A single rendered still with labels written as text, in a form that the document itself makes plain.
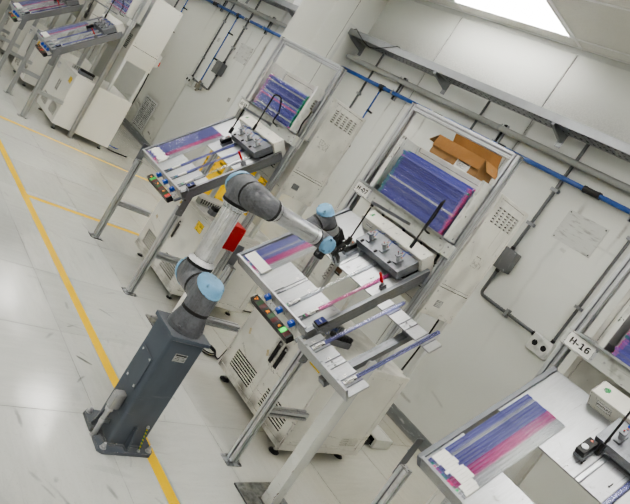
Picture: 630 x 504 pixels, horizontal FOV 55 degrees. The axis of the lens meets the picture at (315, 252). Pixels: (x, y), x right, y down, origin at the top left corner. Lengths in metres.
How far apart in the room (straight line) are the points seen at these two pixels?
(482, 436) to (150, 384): 1.27
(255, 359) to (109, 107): 4.26
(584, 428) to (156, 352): 1.63
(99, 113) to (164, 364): 4.85
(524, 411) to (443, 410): 2.08
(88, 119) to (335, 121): 3.51
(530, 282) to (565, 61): 1.67
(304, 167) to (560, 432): 2.46
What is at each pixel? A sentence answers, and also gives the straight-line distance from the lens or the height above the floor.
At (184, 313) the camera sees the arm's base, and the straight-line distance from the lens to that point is 2.41.
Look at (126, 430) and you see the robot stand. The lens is 2.62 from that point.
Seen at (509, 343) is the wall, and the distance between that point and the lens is 4.37.
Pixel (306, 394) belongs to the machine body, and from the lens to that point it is 3.08.
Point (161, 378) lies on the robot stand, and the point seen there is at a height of 0.35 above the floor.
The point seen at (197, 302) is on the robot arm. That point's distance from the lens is 2.38.
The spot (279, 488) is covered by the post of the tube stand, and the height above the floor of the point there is 0.12.
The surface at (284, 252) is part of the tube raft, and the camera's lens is 3.15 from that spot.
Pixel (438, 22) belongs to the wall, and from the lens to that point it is 5.85.
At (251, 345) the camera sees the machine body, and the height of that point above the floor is 0.30.
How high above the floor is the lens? 1.48
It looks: 10 degrees down
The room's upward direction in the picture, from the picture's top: 33 degrees clockwise
